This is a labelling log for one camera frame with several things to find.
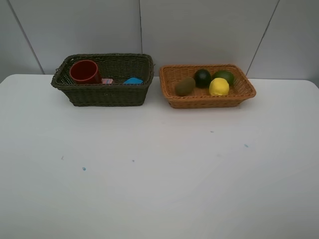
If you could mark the blue whiteboard eraser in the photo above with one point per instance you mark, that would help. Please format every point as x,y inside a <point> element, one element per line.
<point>133,81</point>

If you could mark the dark mangosteen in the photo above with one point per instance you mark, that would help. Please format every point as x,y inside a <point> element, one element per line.
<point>202,78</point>

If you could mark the yellow lemon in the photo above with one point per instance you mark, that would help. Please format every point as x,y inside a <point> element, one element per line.
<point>219,87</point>

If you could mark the pink bottle white cap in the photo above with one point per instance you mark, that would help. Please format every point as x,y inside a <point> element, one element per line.
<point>107,81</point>

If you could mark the red plastic cup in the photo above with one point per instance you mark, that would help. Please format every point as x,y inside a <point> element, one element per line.
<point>85,72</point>

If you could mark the brown kiwi fruit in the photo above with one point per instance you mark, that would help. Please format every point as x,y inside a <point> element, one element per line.
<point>185,87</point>

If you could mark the orange wicker basket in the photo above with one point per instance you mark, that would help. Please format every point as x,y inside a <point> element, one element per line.
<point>170,75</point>

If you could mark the green lime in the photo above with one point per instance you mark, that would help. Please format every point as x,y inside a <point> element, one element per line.
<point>227,75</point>

